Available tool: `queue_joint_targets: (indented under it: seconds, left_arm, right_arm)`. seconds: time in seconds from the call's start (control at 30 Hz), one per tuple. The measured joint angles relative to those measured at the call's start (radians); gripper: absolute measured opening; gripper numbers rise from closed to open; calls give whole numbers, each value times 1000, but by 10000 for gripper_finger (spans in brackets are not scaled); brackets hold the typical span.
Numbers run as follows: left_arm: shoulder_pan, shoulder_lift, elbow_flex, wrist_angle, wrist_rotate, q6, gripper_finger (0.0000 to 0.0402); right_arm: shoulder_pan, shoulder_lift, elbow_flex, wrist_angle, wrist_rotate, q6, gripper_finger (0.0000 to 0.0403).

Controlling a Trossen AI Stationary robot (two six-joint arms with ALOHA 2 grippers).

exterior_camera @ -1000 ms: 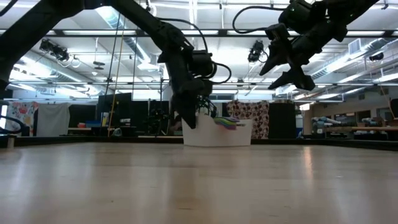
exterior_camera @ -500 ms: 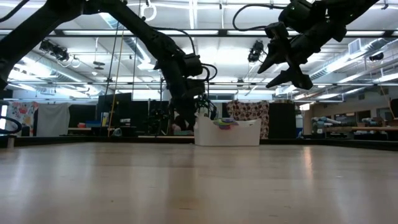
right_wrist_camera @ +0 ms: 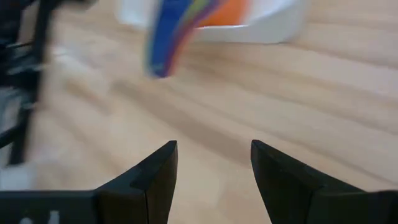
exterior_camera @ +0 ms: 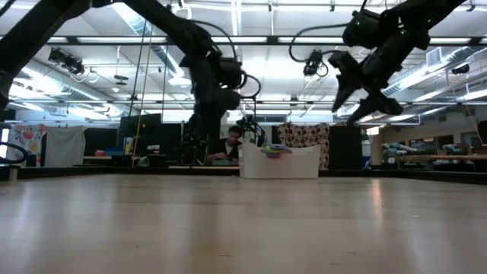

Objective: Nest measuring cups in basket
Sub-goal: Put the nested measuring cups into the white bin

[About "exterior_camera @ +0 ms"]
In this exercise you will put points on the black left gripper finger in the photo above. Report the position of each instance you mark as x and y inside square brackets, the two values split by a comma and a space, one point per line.
[213, 133]
[198, 133]

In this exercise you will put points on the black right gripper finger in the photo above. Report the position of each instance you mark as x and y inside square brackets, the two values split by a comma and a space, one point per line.
[348, 87]
[376, 106]

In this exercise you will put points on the white plastic basket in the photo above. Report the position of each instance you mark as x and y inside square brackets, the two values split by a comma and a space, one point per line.
[281, 167]

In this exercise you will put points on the black background robot arm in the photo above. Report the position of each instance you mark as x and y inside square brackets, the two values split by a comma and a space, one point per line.
[253, 129]

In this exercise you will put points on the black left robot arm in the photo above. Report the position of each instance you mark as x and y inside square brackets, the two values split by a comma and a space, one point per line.
[30, 30]

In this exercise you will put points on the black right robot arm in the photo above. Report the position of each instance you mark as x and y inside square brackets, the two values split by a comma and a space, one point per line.
[418, 15]

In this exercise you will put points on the person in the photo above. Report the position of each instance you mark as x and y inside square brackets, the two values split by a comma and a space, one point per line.
[228, 146]

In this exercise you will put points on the black screen panel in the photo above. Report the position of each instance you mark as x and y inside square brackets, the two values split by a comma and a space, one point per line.
[146, 133]

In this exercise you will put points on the black partition panel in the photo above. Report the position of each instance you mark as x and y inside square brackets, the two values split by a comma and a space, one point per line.
[344, 148]

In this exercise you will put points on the grey air vent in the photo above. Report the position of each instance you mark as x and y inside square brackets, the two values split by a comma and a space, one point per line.
[433, 59]

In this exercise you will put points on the brown dotted curtain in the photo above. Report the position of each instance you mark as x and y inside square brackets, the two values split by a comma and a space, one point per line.
[304, 133]

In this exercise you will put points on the black ceiling speaker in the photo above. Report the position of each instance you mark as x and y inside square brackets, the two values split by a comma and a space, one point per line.
[461, 69]

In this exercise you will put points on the grey hanging cloth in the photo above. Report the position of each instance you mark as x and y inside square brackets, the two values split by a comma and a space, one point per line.
[66, 144]

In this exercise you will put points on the floral patterned cloth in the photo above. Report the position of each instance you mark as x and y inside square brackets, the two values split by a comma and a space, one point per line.
[26, 139]

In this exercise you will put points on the black curved bar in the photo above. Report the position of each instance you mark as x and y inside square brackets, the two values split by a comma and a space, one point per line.
[21, 149]

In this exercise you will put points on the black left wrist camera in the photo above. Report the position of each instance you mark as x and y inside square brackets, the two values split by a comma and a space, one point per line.
[230, 72]

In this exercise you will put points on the black metal table frame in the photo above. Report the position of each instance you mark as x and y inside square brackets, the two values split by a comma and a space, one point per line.
[380, 175]

